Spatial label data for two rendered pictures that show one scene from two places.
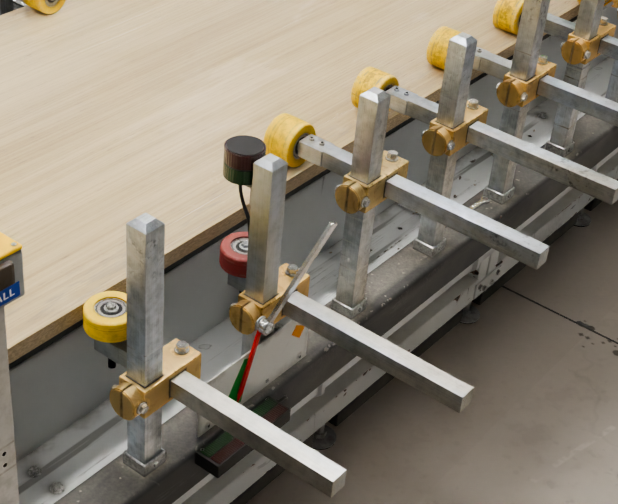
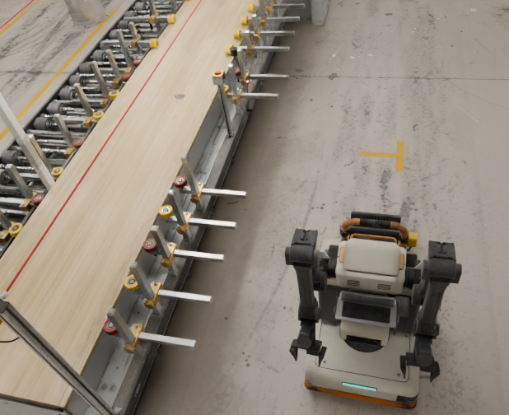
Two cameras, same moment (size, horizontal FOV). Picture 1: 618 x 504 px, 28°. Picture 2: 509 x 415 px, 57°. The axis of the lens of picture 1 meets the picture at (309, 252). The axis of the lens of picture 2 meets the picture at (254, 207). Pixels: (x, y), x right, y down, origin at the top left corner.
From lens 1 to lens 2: 206 cm
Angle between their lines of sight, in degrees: 15
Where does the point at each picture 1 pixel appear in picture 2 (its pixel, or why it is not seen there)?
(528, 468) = (291, 106)
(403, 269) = (259, 67)
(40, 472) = (220, 126)
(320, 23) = (212, 26)
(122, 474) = (237, 117)
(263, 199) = (240, 57)
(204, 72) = (199, 45)
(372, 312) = not seen: hidden behind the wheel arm
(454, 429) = (273, 106)
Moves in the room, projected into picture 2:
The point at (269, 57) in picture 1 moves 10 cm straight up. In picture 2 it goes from (209, 37) to (207, 26)
